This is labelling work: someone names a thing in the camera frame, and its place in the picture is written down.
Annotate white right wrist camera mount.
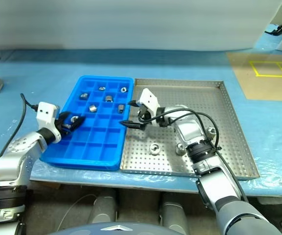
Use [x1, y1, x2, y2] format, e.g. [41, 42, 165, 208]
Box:
[138, 88, 160, 116]

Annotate grey rounded cylinder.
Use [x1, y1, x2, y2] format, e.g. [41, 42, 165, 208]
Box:
[91, 189, 118, 224]
[161, 193, 190, 235]

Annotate blue table mat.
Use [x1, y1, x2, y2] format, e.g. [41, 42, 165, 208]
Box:
[0, 48, 282, 198]

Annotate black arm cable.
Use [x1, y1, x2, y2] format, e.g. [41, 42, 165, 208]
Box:
[137, 109, 250, 203]
[0, 93, 38, 204]

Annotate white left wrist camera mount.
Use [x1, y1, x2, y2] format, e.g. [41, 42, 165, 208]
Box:
[36, 101, 63, 143]

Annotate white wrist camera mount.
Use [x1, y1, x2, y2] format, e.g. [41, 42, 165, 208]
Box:
[138, 88, 160, 116]
[36, 101, 63, 143]

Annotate perforated steel tray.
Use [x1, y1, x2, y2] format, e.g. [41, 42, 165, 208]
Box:
[119, 78, 260, 181]

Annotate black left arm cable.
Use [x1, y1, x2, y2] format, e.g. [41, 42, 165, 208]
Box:
[0, 93, 38, 204]

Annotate blue compartment tray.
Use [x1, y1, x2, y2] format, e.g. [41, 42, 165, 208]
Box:
[39, 75, 134, 171]

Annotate brown cardboard sheet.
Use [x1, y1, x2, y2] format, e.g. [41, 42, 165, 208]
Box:
[226, 51, 282, 100]

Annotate grey robot torso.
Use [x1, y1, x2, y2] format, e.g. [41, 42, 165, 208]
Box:
[48, 221, 180, 235]

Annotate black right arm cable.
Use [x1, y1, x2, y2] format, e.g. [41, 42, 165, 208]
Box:
[137, 109, 250, 203]

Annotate black clamp tool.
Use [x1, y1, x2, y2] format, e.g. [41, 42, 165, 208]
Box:
[264, 18, 282, 36]

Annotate thin white cable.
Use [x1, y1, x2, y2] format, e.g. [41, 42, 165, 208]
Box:
[57, 194, 98, 231]

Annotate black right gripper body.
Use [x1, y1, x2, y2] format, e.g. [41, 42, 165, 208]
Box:
[137, 104, 156, 126]

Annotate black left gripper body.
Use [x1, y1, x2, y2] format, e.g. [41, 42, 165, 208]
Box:
[54, 114, 67, 135]

